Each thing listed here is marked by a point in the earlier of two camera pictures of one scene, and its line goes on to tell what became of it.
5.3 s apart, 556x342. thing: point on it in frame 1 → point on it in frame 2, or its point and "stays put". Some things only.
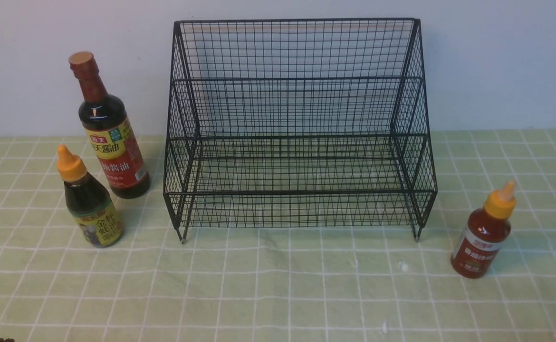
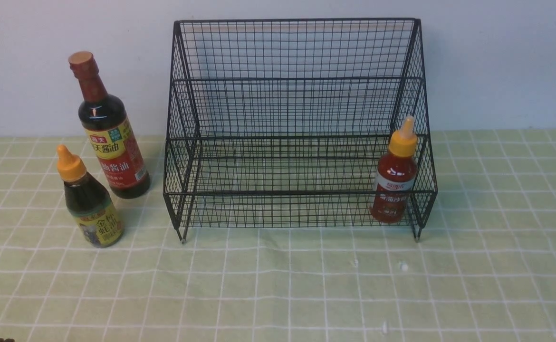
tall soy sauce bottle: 105,118 stays put
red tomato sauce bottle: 481,238 → 396,178
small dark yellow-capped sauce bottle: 89,202 stays put
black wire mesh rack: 299,123 stays put
